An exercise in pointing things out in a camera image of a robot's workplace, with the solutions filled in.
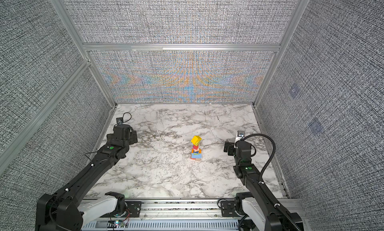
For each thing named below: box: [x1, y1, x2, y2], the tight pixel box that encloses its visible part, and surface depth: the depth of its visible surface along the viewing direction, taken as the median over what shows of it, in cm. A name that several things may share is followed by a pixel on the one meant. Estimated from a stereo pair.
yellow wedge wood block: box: [191, 135, 202, 147], surface depth 82 cm
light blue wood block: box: [191, 153, 202, 159], surface depth 91 cm
